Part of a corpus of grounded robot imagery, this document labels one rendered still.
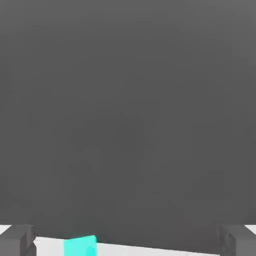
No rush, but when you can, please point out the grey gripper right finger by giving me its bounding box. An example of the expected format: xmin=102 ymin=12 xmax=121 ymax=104
xmin=218 ymin=223 xmax=256 ymax=256

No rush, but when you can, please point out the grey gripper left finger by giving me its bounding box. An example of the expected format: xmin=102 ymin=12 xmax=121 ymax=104
xmin=0 ymin=224 xmax=38 ymax=256

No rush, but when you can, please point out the large cyan box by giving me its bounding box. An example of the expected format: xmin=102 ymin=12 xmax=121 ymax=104
xmin=63 ymin=234 xmax=98 ymax=256

